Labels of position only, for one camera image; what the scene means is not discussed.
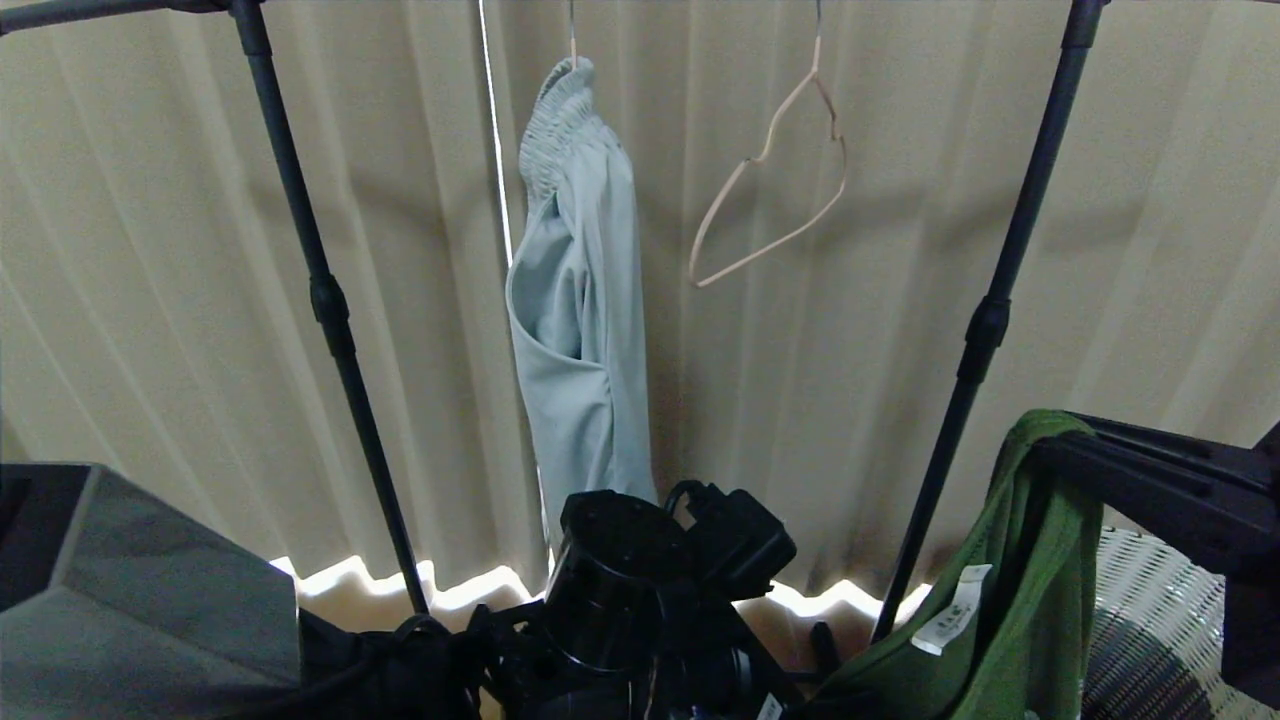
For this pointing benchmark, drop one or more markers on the black clothes rack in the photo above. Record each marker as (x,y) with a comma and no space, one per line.
(330,310)

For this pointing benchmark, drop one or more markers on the white laundry basket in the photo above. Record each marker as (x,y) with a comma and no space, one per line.
(1150,600)

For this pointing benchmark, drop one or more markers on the pale grey shorts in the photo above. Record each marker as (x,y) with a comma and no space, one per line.
(580,350)

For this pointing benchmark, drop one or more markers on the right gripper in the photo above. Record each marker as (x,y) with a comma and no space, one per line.
(1255,640)

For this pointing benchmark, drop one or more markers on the green garment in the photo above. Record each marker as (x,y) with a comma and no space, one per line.
(1040,600)

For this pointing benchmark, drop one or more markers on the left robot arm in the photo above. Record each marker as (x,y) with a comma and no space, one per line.
(150,600)

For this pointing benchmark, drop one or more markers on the beige curtain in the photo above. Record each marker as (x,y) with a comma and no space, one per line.
(150,250)

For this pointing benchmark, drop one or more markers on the pink clothes hanger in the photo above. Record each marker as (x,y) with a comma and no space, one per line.
(817,55)
(573,45)

